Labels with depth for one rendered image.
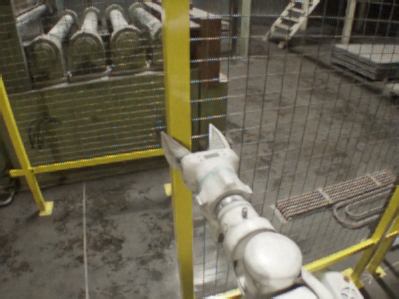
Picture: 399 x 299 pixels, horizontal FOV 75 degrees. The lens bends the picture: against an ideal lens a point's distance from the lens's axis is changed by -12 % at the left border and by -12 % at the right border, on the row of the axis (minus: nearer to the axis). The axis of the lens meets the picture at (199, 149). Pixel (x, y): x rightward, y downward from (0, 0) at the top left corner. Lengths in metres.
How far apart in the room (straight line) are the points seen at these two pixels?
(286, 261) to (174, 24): 0.48
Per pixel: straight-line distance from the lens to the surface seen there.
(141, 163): 2.84
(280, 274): 0.34
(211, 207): 0.45
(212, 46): 2.42
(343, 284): 1.65
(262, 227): 0.39
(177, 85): 0.65
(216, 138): 0.61
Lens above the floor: 1.66
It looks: 33 degrees down
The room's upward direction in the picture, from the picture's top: straight up
